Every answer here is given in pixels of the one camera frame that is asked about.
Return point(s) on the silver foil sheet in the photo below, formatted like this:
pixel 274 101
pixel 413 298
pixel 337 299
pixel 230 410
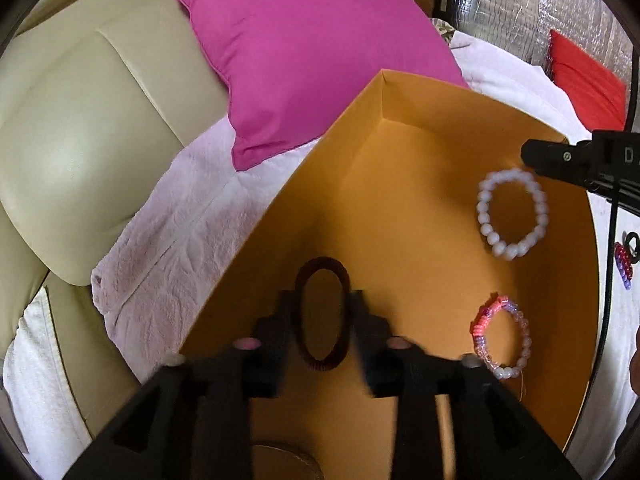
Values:
pixel 515 0

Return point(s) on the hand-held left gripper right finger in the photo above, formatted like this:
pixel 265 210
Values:
pixel 362 332

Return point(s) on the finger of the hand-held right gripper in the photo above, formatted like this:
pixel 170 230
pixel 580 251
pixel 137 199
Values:
pixel 550 157

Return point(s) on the white towel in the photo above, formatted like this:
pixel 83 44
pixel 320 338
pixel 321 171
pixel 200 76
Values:
pixel 45 385

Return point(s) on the pale pink blanket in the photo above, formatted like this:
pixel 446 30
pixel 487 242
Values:
pixel 165 240

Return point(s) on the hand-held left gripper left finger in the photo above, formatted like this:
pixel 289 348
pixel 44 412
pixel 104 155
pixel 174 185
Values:
pixel 286 332

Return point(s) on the orange cardboard box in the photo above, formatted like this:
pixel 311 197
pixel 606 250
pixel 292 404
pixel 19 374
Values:
pixel 400 200

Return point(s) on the red pillow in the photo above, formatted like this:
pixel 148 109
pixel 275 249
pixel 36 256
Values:
pixel 585 80

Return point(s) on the magenta pillow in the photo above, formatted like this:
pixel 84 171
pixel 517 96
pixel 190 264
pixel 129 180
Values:
pixel 310 60

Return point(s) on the cream leather sofa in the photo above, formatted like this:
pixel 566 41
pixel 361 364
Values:
pixel 90 125

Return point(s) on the patterned cloth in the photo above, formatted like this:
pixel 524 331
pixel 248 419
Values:
pixel 444 30

